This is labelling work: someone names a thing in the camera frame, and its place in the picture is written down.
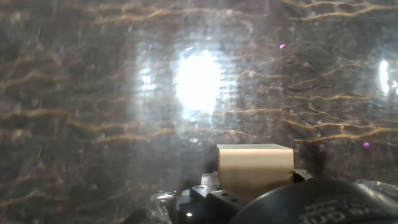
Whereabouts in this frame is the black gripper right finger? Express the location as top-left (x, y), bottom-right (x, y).
top-left (289, 169), bottom-right (314, 184)

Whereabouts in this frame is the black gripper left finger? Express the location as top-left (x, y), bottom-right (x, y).
top-left (177, 170), bottom-right (249, 224)

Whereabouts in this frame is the small white cube block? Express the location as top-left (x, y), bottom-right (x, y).
top-left (216, 143), bottom-right (295, 200)

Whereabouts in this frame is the clear plastic film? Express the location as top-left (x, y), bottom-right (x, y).
top-left (354, 179), bottom-right (398, 202)
top-left (124, 190), bottom-right (181, 224)

